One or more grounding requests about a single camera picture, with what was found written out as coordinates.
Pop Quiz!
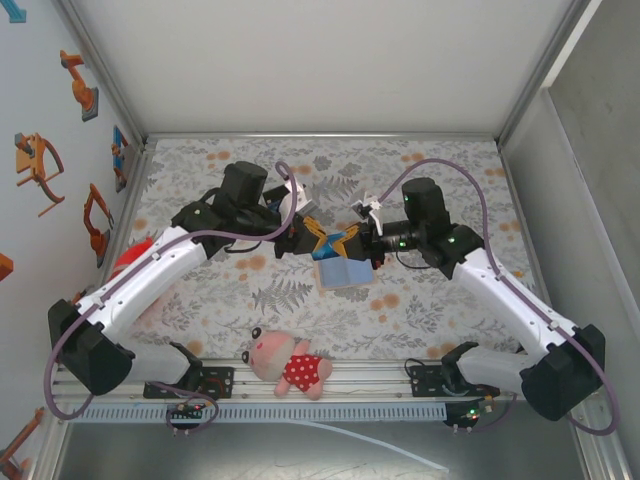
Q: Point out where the floral table mat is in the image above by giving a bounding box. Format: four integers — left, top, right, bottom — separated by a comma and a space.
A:
97, 137, 555, 361

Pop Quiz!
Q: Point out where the pink pig plush toy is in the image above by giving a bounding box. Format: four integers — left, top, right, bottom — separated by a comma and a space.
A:
241, 326, 335, 402

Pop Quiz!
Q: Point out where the blue orange gantry sticker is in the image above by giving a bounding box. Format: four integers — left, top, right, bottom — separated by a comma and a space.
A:
109, 124, 134, 195

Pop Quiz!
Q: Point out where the red plush toy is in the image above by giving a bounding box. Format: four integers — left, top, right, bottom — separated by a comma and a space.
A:
112, 238, 157, 281

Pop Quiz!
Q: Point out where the orange excavator sticker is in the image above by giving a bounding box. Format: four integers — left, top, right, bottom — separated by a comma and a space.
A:
81, 182, 116, 270

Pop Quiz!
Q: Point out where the right circuit board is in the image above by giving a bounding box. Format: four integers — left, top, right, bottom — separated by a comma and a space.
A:
443, 397, 496, 432

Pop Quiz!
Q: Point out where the circuit board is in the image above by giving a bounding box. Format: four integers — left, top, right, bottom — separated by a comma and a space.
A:
166, 401, 207, 426
443, 397, 496, 432

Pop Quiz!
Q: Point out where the left circuit board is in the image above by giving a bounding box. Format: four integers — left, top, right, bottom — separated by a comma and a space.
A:
166, 401, 207, 426

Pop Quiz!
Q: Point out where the orange claw sticker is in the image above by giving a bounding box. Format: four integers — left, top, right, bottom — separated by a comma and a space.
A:
13, 132, 67, 218

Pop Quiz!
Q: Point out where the aluminium rear rail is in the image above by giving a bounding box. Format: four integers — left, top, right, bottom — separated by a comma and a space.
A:
142, 131, 504, 147

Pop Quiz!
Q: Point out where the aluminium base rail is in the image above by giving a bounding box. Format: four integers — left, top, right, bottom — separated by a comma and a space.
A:
47, 355, 609, 405

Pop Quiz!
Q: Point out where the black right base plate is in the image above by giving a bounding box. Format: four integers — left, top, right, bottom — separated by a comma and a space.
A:
409, 364, 501, 400

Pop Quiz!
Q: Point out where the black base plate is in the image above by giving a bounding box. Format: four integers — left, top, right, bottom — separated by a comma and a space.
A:
409, 364, 501, 400
143, 366, 236, 400

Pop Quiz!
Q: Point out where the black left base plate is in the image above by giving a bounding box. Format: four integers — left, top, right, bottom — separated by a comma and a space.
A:
143, 366, 236, 400

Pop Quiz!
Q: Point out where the white slotted cable duct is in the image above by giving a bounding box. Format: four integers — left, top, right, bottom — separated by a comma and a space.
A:
69, 403, 449, 425

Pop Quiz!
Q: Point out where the aluminium corner post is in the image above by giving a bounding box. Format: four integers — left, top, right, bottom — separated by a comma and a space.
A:
53, 0, 151, 151
497, 0, 607, 149

